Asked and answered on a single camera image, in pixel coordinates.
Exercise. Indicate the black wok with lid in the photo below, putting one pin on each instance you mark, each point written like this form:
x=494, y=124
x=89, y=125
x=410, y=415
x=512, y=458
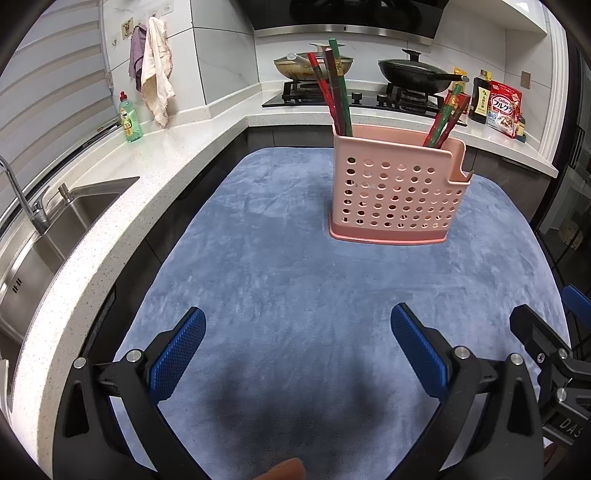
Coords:
x=411, y=74

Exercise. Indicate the black framed glass door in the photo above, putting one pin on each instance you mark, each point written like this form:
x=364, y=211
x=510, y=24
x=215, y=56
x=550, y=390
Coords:
x=572, y=184

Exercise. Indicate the white window blinds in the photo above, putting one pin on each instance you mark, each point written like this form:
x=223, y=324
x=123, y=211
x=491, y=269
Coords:
x=55, y=92

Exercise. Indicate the green dish soap bottle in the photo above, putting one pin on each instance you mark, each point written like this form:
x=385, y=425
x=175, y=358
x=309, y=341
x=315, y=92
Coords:
x=130, y=122

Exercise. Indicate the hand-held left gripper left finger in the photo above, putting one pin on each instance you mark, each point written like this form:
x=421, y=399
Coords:
x=178, y=355

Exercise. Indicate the yellow packet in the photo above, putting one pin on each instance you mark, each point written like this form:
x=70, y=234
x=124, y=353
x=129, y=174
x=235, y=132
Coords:
x=458, y=74

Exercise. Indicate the stainless steel sink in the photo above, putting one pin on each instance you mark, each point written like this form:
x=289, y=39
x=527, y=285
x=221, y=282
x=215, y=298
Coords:
x=55, y=240

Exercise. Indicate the beige wok with glass lid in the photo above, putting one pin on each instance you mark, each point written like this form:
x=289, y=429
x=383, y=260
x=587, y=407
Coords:
x=295, y=67

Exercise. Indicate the purple cloth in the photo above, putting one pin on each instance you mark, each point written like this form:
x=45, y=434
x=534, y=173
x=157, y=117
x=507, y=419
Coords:
x=137, y=55

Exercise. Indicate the sink soap dispenser nozzle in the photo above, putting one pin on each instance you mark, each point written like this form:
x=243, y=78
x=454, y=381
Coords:
x=64, y=193

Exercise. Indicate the black range hood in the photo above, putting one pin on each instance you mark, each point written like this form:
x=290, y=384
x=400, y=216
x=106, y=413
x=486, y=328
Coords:
x=346, y=14

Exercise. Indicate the dark soy sauce bottle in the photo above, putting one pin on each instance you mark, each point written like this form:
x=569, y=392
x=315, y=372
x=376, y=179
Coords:
x=480, y=101

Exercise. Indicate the person's left hand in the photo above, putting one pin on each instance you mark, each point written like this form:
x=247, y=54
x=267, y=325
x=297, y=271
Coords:
x=281, y=470

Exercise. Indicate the dark red chopstick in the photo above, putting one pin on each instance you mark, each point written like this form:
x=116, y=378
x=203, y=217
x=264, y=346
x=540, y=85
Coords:
x=332, y=74

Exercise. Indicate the maroon chopstick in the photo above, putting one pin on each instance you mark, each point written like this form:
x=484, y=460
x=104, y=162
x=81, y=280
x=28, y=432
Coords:
x=450, y=104

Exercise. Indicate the red cereal bag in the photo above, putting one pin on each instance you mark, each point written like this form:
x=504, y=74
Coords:
x=503, y=108

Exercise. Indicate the pink perforated utensil holder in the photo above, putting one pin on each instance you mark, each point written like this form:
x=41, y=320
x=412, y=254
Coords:
x=392, y=198

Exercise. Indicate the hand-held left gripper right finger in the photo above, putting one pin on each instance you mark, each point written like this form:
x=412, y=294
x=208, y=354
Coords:
x=418, y=355

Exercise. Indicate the green chopstick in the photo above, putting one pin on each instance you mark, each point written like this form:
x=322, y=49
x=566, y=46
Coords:
x=438, y=121
x=342, y=92

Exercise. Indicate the wall hook plate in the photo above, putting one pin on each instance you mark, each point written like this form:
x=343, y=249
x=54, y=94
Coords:
x=124, y=28

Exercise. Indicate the blue plush mat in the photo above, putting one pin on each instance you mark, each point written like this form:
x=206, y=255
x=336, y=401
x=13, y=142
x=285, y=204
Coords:
x=277, y=277

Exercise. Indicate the small green yellow figurine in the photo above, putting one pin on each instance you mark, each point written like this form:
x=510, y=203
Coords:
x=521, y=131

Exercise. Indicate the wall outlet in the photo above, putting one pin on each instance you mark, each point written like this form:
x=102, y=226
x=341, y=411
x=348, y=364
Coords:
x=525, y=79

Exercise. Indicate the cream towel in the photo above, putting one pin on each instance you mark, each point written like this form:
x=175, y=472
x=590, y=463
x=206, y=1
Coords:
x=154, y=74

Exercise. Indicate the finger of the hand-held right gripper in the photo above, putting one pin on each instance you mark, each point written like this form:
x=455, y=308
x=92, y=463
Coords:
x=579, y=307
x=540, y=332

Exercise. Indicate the chrome faucet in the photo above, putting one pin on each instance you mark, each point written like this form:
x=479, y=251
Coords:
x=39, y=214

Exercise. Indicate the black gas stove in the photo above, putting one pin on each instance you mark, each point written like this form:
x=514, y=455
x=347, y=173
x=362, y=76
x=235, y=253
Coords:
x=300, y=99

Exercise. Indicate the small wooden stool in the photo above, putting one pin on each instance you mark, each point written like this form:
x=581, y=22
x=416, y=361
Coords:
x=571, y=233

